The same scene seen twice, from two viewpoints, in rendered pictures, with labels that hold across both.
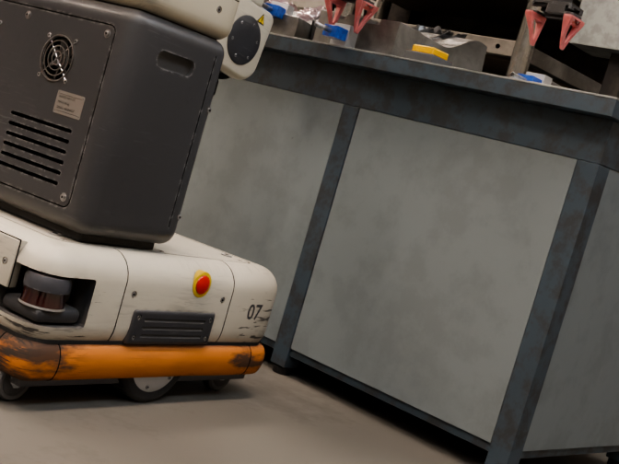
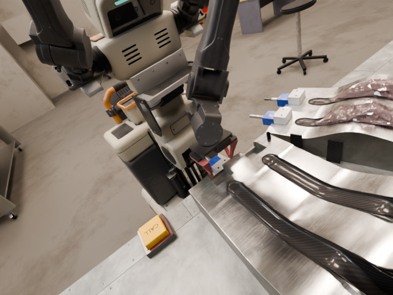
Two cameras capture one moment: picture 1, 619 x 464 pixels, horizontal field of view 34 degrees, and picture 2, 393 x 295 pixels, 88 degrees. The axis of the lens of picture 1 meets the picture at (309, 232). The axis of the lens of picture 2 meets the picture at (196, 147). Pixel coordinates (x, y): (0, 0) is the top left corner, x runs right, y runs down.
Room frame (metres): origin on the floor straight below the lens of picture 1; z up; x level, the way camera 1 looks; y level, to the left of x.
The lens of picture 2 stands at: (2.69, -0.33, 1.25)
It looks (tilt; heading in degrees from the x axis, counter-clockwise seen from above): 36 degrees down; 122
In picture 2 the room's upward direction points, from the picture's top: 25 degrees counter-clockwise
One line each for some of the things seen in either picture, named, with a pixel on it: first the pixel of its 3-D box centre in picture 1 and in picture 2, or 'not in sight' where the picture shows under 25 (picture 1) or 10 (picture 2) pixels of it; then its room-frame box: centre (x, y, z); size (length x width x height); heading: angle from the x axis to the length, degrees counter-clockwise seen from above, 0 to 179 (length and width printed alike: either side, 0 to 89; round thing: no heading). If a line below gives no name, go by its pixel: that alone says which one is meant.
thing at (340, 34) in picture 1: (332, 31); (214, 163); (2.46, 0.08, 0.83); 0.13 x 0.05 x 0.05; 141
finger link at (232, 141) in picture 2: (340, 10); (223, 148); (2.51, 0.08, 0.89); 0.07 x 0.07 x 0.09; 52
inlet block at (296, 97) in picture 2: not in sight; (282, 99); (2.66, 0.34, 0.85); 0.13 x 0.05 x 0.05; 156
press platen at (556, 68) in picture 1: (444, 55); not in sight; (3.81, -0.30, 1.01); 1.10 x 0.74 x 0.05; 49
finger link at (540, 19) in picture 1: (542, 26); not in sight; (2.40, -0.38, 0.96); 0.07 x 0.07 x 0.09; 49
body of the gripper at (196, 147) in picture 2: not in sight; (207, 134); (2.49, 0.06, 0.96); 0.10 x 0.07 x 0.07; 52
